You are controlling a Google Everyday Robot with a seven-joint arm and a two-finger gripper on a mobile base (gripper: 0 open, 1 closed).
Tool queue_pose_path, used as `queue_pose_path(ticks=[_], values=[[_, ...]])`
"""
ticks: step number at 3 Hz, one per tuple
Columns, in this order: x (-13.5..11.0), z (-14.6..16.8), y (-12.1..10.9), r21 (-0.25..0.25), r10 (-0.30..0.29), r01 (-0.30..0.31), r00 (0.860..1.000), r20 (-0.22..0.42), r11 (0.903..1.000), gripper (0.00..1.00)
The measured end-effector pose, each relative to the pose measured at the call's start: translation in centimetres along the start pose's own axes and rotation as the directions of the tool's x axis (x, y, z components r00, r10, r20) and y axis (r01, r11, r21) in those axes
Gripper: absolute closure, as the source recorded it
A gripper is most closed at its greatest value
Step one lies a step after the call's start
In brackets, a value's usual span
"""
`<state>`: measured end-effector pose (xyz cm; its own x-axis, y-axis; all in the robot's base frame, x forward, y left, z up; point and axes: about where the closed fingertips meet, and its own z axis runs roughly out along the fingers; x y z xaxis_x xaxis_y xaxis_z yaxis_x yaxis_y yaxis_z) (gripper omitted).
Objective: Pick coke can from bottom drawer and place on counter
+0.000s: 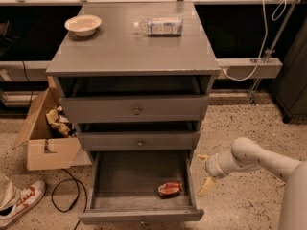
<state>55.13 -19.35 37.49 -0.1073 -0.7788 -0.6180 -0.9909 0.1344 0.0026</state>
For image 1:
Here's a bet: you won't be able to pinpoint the white ceramic bowl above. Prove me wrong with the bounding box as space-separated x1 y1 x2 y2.
64 14 102 36

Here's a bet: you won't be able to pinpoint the beige trouser leg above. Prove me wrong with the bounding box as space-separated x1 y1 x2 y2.
0 172 20 211

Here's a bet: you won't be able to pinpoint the grey top drawer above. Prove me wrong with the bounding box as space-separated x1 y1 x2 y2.
59 77 209 124

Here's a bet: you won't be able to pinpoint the grey middle drawer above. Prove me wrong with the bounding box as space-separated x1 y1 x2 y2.
78 121 200 151

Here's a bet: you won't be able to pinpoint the grey open bottom drawer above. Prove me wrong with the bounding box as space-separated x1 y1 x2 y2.
79 150 203 224

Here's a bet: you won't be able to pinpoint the dark cabinet at right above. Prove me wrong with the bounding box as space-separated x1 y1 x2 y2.
271 19 307 123

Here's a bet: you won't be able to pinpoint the metal support pole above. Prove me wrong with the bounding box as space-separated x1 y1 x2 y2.
248 0 306 105

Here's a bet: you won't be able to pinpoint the white red sneaker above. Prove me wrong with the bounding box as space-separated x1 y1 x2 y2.
0 180 46 230

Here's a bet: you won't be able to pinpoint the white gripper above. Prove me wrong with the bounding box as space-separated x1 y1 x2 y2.
197 152 229 197

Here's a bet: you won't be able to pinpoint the crumpled wrappers in box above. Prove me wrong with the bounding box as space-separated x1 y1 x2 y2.
46 106 77 138

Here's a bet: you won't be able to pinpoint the black floor cable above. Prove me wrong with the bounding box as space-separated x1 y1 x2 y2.
51 168 88 230

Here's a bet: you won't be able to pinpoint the clear plastic water bottle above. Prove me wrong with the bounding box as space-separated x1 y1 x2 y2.
134 17 183 36

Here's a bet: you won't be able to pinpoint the white hanging cable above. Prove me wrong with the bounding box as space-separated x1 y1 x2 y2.
220 0 288 82

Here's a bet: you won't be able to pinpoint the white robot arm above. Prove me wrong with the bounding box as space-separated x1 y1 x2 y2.
199 137 307 230

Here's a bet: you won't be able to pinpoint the open cardboard box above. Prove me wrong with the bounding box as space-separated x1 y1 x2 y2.
13 77 81 171

